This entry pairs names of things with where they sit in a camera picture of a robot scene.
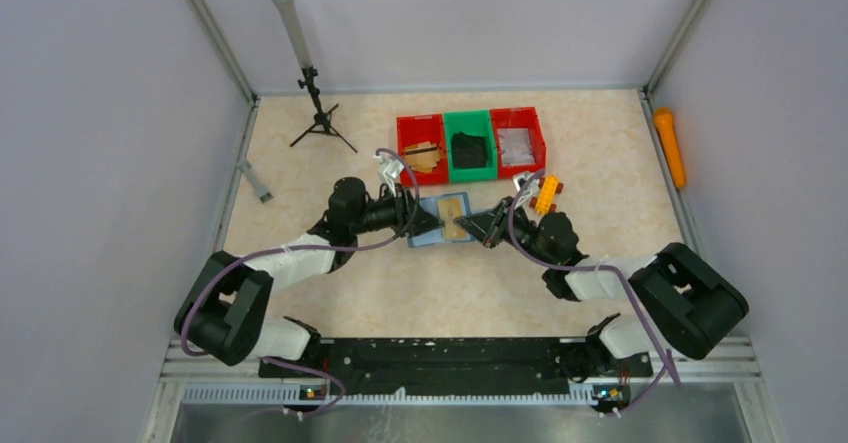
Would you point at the grey small tool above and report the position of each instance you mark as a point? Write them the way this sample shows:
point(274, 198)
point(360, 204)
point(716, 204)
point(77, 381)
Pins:
point(261, 191)

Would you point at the black cards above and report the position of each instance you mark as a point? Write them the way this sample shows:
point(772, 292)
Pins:
point(469, 151)

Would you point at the orange flashlight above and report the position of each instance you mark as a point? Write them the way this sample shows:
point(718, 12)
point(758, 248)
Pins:
point(664, 123)

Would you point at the silver cards in bin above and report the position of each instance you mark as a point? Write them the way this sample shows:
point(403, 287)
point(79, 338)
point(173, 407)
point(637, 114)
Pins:
point(515, 147)

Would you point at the blue card holder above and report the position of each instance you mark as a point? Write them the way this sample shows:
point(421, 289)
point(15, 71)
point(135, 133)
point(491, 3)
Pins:
point(436, 237)

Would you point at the left red bin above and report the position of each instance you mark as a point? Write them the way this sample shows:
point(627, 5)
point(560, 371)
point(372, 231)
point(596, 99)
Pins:
point(419, 128)

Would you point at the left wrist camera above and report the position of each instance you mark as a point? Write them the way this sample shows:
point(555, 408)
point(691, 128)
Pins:
point(389, 171)

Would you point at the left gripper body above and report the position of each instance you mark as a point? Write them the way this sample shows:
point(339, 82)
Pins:
point(408, 213)

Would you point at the right red bin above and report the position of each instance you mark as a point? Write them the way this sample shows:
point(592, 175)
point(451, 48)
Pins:
point(519, 117)

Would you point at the gold card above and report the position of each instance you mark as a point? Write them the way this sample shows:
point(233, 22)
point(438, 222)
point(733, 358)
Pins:
point(450, 208)

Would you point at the black tripod with grey tube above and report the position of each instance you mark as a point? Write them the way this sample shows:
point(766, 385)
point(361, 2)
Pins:
point(322, 119)

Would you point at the red bin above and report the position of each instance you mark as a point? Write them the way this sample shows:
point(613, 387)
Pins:
point(519, 117)
point(419, 128)

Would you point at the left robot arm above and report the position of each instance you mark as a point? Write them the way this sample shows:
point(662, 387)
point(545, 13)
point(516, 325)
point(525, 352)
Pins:
point(224, 313)

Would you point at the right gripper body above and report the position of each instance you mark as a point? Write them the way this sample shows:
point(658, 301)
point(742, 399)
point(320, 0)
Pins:
point(496, 222)

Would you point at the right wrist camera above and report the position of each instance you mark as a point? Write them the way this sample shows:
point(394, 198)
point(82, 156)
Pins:
point(528, 187)

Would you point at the yellow toy block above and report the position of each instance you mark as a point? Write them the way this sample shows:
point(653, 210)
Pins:
point(543, 201)

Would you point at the green bin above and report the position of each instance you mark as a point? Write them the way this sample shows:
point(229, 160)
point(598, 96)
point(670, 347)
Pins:
point(476, 122)

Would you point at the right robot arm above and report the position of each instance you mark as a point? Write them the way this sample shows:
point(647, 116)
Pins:
point(679, 300)

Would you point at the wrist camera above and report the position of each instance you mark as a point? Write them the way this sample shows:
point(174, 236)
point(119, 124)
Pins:
point(389, 171)
point(528, 187)

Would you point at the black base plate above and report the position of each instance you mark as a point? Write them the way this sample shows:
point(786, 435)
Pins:
point(468, 366)

